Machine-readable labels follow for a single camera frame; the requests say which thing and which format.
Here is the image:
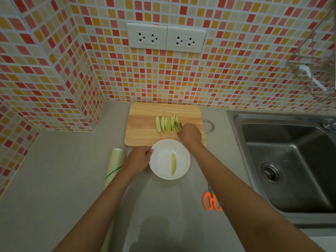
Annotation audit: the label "row of green fruit slices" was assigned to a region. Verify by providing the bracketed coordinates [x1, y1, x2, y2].
[155, 115, 175, 134]

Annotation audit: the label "white round bowl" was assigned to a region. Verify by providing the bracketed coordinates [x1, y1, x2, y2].
[149, 139, 191, 180]

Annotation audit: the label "metal wire rack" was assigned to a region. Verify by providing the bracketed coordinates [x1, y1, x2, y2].
[286, 7, 336, 103]

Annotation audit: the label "person's right hand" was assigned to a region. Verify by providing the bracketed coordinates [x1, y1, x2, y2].
[176, 123, 203, 149]

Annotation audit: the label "round metal sink drain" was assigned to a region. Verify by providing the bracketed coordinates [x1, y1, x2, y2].
[261, 162, 284, 185]

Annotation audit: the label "chrome faucet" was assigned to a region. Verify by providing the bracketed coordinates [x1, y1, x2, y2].
[321, 119, 336, 132]

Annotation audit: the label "person's right forearm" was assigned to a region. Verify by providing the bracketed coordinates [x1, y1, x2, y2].
[184, 142, 326, 252]

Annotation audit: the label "wooden cutting board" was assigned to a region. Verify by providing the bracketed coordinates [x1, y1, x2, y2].
[124, 102, 215, 147]

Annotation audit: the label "white wall socket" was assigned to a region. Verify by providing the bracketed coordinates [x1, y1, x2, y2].
[127, 22, 168, 50]
[166, 26, 207, 54]

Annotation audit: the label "orange handled scissors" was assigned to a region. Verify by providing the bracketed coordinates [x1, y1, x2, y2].
[203, 183, 222, 212]

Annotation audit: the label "white plastic utensil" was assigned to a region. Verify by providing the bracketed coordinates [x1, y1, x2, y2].
[299, 64, 328, 92]

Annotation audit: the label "person's left hand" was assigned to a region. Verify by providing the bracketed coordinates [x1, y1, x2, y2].
[123, 146, 154, 177]

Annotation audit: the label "stainless steel sink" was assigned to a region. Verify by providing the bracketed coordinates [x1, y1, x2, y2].
[227, 110, 336, 221]

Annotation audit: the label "person's left forearm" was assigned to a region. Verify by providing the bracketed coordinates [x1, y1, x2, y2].
[52, 165, 148, 252]

